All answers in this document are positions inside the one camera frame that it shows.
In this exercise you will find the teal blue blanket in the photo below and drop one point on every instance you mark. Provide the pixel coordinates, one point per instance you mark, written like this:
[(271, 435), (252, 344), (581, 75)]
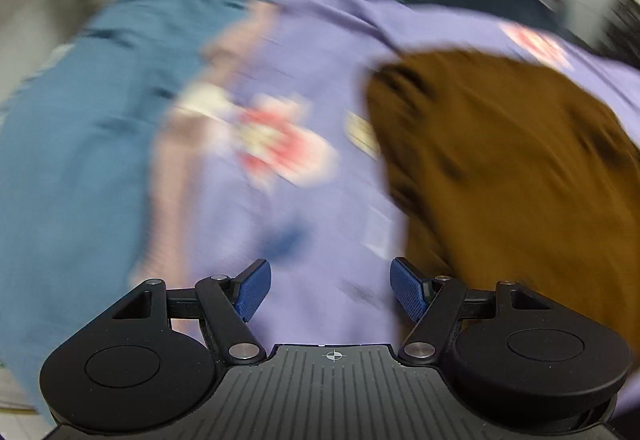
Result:
[(75, 152)]

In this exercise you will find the brown knit sweater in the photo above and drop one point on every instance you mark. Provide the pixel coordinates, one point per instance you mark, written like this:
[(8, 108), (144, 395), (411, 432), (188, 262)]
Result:
[(508, 171)]

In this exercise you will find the purple floral bed sheet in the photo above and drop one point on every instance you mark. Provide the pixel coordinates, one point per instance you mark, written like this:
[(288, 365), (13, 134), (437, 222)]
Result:
[(270, 154)]

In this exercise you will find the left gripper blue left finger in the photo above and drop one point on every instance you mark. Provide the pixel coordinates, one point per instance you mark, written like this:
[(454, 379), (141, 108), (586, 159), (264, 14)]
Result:
[(227, 305)]

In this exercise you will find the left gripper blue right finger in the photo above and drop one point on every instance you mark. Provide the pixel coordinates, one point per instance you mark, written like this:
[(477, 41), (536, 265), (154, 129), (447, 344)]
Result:
[(432, 304)]

